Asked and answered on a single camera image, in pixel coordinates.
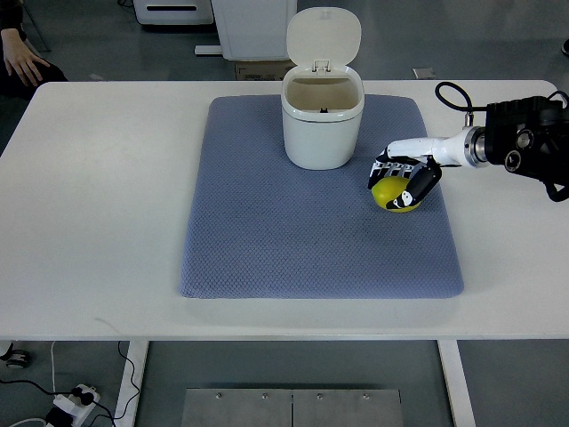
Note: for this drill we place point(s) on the person's bare hand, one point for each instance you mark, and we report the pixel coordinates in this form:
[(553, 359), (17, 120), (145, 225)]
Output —
[(19, 60)]

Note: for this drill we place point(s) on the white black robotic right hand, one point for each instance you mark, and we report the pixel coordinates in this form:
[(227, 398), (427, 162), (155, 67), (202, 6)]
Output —
[(422, 159)]

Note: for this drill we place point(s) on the yellow lemon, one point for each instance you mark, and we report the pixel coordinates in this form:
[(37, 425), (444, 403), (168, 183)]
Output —
[(390, 194)]

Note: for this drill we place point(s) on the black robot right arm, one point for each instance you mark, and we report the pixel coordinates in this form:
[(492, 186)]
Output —
[(528, 137)]

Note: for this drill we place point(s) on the white trash bin open lid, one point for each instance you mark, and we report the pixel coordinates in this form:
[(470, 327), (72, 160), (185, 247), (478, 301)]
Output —
[(322, 97)]

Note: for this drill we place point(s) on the person's dark clothed leg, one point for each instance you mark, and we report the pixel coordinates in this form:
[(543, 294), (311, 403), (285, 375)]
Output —
[(11, 86)]

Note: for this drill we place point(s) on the grey floor outlet plate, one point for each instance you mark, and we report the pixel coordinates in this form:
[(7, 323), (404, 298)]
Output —
[(424, 73)]

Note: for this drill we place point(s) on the white appliance with black slot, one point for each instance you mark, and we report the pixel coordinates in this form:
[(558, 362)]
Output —
[(173, 12)]

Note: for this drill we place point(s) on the blue textured mat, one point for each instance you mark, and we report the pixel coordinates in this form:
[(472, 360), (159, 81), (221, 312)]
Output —
[(261, 227)]

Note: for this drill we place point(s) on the cardboard box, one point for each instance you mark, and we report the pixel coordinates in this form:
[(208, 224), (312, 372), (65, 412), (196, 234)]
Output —
[(264, 70)]

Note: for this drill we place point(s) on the white cabinet unit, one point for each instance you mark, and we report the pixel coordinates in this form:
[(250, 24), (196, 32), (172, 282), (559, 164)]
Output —
[(250, 30)]

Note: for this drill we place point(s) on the white right table leg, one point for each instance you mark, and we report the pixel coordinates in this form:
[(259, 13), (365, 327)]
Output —
[(456, 384)]

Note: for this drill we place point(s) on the white table leg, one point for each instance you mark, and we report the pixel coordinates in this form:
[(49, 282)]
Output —
[(456, 384), (134, 354)]

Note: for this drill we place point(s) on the caster wheel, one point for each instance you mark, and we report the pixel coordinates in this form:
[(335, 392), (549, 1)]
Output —
[(13, 357)]

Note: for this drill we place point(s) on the grey metal floor plate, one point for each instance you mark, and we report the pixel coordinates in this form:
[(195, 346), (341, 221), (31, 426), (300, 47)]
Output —
[(296, 407)]

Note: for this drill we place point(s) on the white power strip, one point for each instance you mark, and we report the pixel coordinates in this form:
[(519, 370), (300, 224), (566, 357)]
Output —
[(73, 409)]

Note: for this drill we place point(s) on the white left table leg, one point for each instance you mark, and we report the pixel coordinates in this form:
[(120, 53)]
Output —
[(134, 354)]

